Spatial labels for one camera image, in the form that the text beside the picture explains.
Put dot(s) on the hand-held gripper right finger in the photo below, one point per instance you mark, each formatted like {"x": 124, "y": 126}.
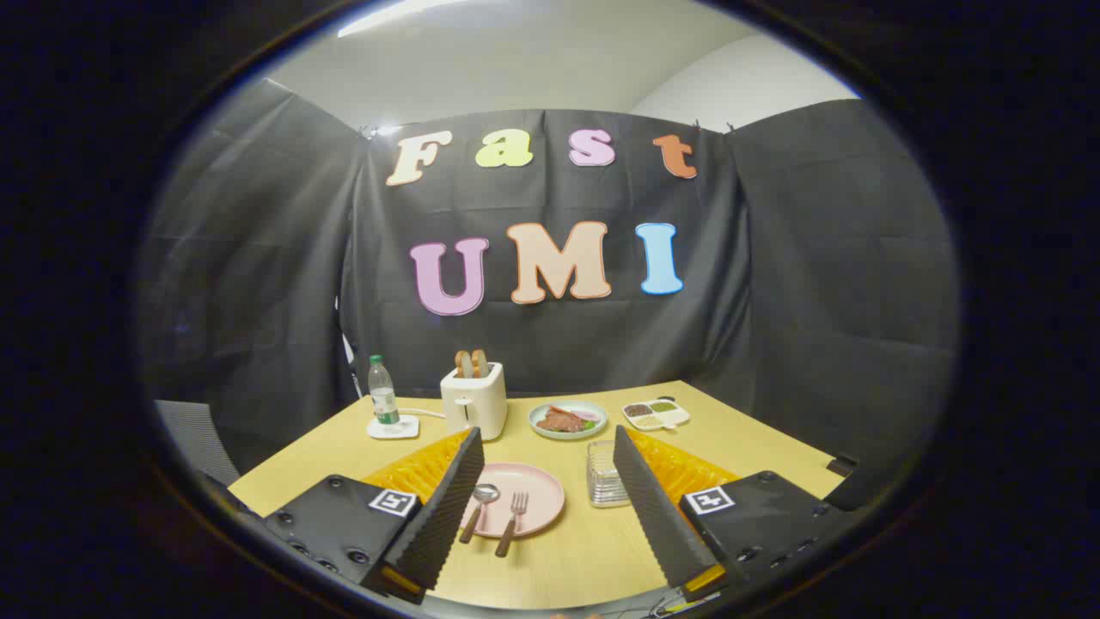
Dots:
{"x": 657, "y": 516}

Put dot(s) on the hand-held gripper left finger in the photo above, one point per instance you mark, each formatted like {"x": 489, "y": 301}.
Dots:
{"x": 443, "y": 516}

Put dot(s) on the white square coaster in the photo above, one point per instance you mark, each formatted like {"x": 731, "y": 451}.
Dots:
{"x": 406, "y": 430}

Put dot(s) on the white divided grain dish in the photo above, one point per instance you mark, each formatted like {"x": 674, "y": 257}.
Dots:
{"x": 675, "y": 417}

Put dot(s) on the pink plate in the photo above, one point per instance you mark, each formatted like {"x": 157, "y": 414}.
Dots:
{"x": 541, "y": 499}

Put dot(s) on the white toaster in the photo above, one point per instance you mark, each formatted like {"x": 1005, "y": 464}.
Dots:
{"x": 477, "y": 404}

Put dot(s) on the pink round food slice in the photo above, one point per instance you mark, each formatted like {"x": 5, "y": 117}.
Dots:
{"x": 586, "y": 415}

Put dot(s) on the clear plastic water bottle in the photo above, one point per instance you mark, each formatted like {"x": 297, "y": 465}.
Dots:
{"x": 383, "y": 400}

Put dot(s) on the pale green food plate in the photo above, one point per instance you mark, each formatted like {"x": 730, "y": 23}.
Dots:
{"x": 538, "y": 423}

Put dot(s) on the brown sliced meat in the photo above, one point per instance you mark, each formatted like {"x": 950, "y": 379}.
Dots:
{"x": 560, "y": 420}

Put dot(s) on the brown toast slice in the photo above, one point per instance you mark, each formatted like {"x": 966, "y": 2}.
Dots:
{"x": 480, "y": 362}
{"x": 463, "y": 364}

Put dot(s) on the black chair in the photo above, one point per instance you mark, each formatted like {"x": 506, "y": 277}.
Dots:
{"x": 842, "y": 466}

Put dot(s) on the grey mesh chair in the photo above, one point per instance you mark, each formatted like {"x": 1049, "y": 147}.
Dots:
{"x": 198, "y": 438}

